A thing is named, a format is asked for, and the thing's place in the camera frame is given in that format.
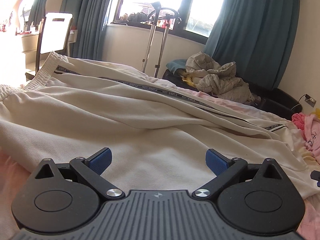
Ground vanity mirror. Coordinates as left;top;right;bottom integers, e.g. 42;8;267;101
17;0;47;31

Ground yellow plush toy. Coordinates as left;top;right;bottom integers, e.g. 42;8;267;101
311;108;320;120

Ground cream white sweatpants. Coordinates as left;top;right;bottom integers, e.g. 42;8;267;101
0;51;320;201

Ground pink fleece robe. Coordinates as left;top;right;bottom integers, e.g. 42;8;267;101
292;113;319;163

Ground right teal curtain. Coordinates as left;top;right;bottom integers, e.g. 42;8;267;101
204;0;300;90

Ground white backed wooden chair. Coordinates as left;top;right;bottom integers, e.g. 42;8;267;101
25;12;73;81

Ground black sofa bench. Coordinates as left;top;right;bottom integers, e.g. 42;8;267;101
162;69;303;120

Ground wall power outlet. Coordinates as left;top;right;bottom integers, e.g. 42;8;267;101
305;94;316;108

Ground dark framed window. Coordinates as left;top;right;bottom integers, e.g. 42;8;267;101
112;0;223;44

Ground white dresser desk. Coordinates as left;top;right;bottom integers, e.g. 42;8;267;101
1;32;39;87

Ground left teal curtain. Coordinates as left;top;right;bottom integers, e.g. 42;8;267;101
60;0;111;60

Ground teal curtain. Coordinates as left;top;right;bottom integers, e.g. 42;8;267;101
60;0;111;60
204;0;300;90

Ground pink and yellow bed quilt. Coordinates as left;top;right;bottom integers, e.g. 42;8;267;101
0;69;320;240

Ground grey puffer jacket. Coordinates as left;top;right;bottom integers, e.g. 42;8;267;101
181;52;255;103

